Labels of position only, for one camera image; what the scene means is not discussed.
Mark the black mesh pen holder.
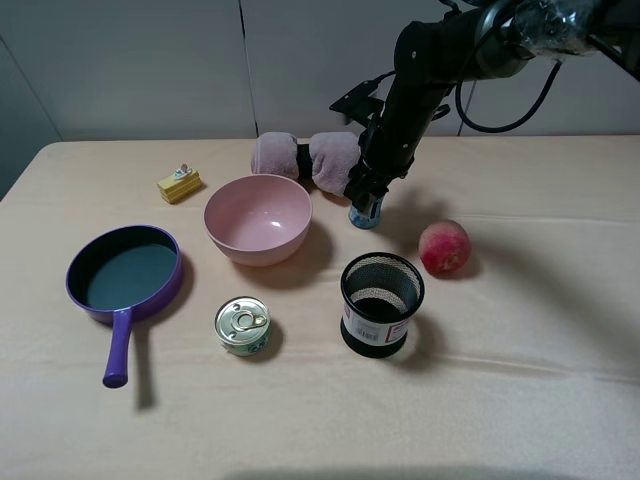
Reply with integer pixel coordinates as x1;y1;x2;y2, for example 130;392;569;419
340;252;425;359

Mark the rolled pink towel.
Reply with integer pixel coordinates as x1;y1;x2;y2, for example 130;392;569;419
251;132;360;197

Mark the red peach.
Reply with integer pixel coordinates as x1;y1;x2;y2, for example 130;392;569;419
418;220;472;276

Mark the purple frying pan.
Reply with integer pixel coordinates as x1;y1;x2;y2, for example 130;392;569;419
66;225;184;389

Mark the pink plastic bowl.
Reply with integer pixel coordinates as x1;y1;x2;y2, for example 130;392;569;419
204;174;313;267

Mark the silver pull-tab tin can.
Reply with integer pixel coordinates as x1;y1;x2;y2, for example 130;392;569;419
214;296;271;357

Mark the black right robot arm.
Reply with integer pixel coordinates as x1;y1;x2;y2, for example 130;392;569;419
330;1;639;229

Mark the yellow toy cake slice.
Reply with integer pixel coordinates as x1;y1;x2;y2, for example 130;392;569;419
157;164;202;204

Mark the blue-capped small bottle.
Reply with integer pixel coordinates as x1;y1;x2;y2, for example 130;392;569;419
348;197;384;230

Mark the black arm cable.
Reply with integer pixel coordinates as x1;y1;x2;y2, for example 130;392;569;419
453;58;561;133

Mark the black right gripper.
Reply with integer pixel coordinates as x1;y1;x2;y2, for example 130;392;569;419
344;113;426;219

